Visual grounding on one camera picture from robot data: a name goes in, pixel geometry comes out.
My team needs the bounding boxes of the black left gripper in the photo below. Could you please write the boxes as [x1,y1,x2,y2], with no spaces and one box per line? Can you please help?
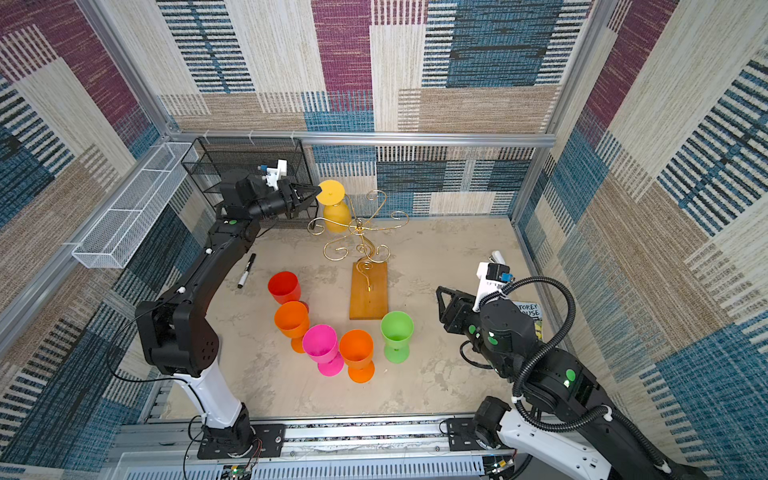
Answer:
[246,183,320,226]

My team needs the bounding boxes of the yellow plastic wine glass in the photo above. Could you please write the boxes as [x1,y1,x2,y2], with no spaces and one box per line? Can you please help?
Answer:
[317,179,351,235]

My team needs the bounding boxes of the green plastic wine glass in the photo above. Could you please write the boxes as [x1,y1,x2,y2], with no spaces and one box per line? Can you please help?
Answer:
[380,311,415,364]

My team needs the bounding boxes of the dark orange plastic wine glass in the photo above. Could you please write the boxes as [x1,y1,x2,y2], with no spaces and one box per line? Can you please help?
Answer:
[339,329,375,384]

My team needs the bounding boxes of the red plastic wine glass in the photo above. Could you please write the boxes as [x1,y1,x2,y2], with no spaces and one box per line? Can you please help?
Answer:
[267,271,301,305]

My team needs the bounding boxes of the magenta plastic wine glass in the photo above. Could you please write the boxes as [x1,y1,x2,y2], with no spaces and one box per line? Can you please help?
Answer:
[302,324,344,377]

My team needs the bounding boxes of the light orange plastic wine glass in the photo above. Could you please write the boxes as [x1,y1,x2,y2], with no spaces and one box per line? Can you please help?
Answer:
[274,301,310,354]

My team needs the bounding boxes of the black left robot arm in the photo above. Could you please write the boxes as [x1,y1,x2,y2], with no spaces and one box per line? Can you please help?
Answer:
[136,170,321,458]

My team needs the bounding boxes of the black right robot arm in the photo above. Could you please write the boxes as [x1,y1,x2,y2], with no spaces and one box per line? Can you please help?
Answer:
[436,286,706,479]

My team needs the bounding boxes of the black mesh shelf rack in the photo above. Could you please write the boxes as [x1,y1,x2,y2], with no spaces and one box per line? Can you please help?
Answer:
[182,137,319,235]

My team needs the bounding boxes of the white stapler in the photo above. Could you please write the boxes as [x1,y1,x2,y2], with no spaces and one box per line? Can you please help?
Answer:
[489,250,506,264]

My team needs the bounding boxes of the treehouse paperback book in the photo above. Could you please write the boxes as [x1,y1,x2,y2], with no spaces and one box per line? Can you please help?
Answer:
[514,301,543,340]

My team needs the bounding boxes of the black marker pen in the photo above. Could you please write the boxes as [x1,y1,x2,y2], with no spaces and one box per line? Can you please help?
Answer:
[237,253,257,289]

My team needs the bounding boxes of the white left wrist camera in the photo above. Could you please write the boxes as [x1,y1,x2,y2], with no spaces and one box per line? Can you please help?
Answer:
[259,159,288,190]

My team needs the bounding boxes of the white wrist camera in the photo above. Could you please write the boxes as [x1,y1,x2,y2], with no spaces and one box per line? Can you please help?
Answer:
[259,159,288,190]
[473,262,514,313]

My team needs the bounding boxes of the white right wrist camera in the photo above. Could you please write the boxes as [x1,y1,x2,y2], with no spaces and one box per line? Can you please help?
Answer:
[473,262,514,313]

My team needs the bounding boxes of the gold wire wine glass rack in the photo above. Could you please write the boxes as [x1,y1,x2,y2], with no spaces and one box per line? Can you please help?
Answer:
[307,189,410,321]

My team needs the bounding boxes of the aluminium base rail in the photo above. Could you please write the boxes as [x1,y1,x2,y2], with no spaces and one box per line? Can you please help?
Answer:
[107,410,619,480]

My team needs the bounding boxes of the black corrugated cable conduit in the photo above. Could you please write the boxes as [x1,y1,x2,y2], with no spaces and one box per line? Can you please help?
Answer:
[458,275,679,480]

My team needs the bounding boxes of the white wire wall basket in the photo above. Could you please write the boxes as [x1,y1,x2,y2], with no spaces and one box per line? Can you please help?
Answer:
[72,142,192,269]

